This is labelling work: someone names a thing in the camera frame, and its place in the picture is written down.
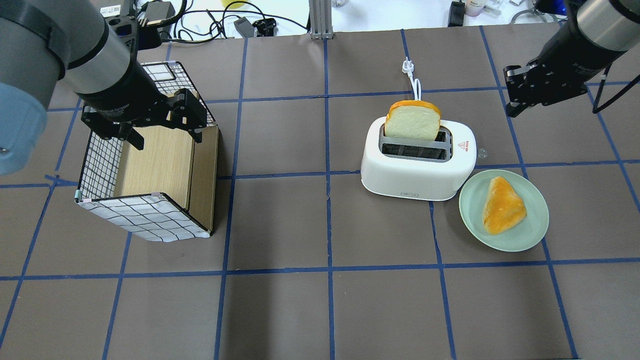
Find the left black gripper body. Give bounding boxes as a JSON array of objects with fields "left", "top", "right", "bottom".
[{"left": 80, "top": 61, "right": 170, "bottom": 138}]

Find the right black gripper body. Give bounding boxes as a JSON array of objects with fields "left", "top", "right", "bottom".
[{"left": 527, "top": 20, "right": 613, "bottom": 105}]

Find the white two-slot toaster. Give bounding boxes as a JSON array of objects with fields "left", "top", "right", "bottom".
[{"left": 360, "top": 117, "right": 477, "bottom": 201}]

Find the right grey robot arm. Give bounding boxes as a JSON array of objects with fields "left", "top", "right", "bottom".
[{"left": 503, "top": 0, "right": 640, "bottom": 117}]

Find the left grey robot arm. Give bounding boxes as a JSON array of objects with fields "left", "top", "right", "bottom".
[{"left": 0, "top": 0, "right": 208, "bottom": 175}]

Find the toast slice in toaster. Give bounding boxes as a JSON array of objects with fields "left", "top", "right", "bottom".
[{"left": 384, "top": 100, "right": 442, "bottom": 141}]

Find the black power adapter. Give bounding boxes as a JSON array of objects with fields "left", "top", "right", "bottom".
[{"left": 233, "top": 17, "right": 258, "bottom": 38}]

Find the orange bread on plate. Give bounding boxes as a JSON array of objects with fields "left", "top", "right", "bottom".
[{"left": 482, "top": 176, "right": 528, "bottom": 235}]

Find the light green plate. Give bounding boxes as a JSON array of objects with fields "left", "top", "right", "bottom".
[{"left": 458, "top": 170, "right": 550, "bottom": 252}]

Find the wire and wood shelf rack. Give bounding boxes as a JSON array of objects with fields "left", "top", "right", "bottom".
[{"left": 75, "top": 61, "right": 220, "bottom": 243}]

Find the black cable bundle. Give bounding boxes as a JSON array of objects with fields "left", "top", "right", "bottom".
[{"left": 170, "top": 0, "right": 311, "bottom": 45}]

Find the white toaster power cable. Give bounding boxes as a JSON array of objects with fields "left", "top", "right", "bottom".
[{"left": 402, "top": 58, "right": 423, "bottom": 102}]

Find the aluminium frame post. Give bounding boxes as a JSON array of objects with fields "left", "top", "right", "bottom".
[{"left": 308, "top": 0, "right": 334, "bottom": 40}]

